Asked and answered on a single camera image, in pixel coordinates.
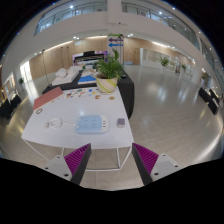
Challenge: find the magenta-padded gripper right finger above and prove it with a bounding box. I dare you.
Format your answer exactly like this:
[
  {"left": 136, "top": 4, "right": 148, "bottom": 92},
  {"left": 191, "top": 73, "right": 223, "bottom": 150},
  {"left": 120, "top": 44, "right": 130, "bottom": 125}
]
[{"left": 131, "top": 142, "right": 181, "bottom": 186}]

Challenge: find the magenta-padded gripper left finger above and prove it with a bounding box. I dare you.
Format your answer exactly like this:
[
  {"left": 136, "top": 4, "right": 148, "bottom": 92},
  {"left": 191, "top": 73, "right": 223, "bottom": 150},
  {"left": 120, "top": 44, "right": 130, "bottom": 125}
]
[{"left": 43, "top": 143, "right": 93, "bottom": 186}]

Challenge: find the small grey-purple charger block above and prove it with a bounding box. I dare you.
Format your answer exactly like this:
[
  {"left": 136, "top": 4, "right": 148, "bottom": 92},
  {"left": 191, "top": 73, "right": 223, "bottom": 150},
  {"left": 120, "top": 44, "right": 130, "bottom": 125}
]
[{"left": 116, "top": 117, "right": 127, "bottom": 129}]

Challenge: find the flat pink-red board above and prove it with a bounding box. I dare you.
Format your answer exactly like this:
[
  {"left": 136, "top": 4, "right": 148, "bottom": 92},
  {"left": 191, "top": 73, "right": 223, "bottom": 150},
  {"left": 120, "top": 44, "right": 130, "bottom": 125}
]
[{"left": 32, "top": 86, "right": 65, "bottom": 111}]

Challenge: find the blue mat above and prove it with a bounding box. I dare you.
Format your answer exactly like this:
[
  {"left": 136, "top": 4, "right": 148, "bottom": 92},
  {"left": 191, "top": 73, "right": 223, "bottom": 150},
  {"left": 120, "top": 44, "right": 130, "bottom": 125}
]
[{"left": 77, "top": 74, "right": 98, "bottom": 85}]

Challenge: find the green plant in striped pot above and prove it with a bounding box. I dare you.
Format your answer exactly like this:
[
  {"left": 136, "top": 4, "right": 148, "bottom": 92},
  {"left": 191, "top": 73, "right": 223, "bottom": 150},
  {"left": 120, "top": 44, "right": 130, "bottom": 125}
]
[{"left": 93, "top": 48, "right": 125, "bottom": 95}]

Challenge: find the group of black chairs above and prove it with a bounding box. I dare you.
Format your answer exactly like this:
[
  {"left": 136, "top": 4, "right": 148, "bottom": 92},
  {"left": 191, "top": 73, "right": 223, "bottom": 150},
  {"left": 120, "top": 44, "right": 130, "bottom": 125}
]
[
  {"left": 0, "top": 94, "right": 23, "bottom": 120},
  {"left": 197, "top": 86, "right": 221, "bottom": 116}
]

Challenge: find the dark piano with lit screen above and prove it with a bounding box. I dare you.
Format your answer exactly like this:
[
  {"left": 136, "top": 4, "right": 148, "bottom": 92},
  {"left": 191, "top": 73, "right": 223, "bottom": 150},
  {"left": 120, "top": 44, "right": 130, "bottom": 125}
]
[{"left": 72, "top": 50, "right": 109, "bottom": 66}]

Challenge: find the arrow direction sign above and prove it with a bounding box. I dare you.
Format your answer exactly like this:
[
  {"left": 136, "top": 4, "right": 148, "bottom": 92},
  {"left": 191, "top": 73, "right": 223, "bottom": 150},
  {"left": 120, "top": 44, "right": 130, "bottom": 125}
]
[{"left": 107, "top": 32, "right": 125, "bottom": 66}]

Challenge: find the white coiled cable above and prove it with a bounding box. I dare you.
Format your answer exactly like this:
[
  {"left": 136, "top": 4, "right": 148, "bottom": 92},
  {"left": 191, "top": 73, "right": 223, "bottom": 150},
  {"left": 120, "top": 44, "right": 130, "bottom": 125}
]
[{"left": 45, "top": 117, "right": 79, "bottom": 131}]

